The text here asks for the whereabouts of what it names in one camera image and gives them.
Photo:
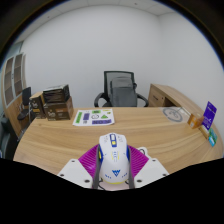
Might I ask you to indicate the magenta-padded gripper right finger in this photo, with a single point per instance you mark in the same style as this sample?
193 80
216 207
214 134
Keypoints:
141 164

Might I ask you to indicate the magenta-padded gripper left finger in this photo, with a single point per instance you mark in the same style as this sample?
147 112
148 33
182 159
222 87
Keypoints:
85 165

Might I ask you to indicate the white blue yellow computer mouse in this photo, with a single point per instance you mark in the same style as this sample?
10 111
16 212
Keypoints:
114 160

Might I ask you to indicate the white sheet with coloured stickers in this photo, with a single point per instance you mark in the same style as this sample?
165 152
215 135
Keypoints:
94 117

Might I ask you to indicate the round grey patterned disc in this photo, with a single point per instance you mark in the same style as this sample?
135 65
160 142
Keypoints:
172 114

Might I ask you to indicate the wide brown cardboard box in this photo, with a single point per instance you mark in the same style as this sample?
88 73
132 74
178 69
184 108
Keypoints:
60 111

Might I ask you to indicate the small orange box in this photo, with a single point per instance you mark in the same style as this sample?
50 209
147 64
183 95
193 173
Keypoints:
194 121

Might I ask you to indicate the wooden side desk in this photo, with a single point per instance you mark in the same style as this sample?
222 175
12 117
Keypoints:
166 95

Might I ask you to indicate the grey backpack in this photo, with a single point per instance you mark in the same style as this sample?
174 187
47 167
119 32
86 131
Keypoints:
123 91

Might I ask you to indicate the small green card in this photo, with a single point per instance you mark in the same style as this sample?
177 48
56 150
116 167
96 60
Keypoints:
213 137

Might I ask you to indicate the tall brown cardboard box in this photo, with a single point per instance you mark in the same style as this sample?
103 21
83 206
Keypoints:
36 105

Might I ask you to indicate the black box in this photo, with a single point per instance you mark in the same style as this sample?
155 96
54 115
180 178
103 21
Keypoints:
56 93

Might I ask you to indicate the purple standing card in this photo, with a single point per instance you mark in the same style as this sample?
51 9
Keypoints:
209 116

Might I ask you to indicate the black mesh office chair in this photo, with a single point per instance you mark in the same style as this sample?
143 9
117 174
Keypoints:
107 78

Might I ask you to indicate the wooden glass-door shelf cabinet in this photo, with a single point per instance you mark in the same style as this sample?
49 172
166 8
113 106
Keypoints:
13 106

